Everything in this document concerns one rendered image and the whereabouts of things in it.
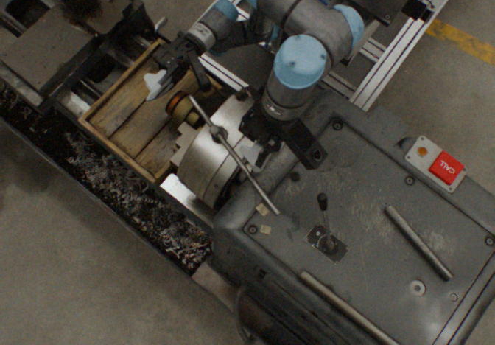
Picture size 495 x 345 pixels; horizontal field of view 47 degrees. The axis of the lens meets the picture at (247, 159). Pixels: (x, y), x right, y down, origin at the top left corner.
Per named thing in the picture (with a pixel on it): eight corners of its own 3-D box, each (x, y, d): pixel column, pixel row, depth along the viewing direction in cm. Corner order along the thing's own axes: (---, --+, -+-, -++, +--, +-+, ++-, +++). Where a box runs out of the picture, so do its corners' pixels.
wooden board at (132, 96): (233, 99, 176) (233, 94, 172) (155, 186, 166) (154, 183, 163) (160, 43, 180) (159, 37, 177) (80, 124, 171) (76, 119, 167)
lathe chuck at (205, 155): (282, 118, 164) (277, 93, 133) (213, 204, 163) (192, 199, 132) (258, 99, 165) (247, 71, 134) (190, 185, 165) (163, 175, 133)
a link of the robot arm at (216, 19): (240, 23, 165) (241, 7, 157) (216, 49, 163) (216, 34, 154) (219, 7, 167) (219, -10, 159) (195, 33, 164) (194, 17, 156)
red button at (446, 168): (461, 168, 132) (465, 165, 130) (448, 187, 131) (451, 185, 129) (440, 152, 133) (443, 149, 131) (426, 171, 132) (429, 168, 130)
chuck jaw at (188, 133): (217, 146, 146) (186, 180, 142) (216, 152, 150) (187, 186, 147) (184, 119, 147) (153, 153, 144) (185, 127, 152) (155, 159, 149)
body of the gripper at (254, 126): (259, 108, 114) (272, 74, 103) (293, 134, 113) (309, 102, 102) (236, 133, 111) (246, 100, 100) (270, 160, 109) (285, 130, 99)
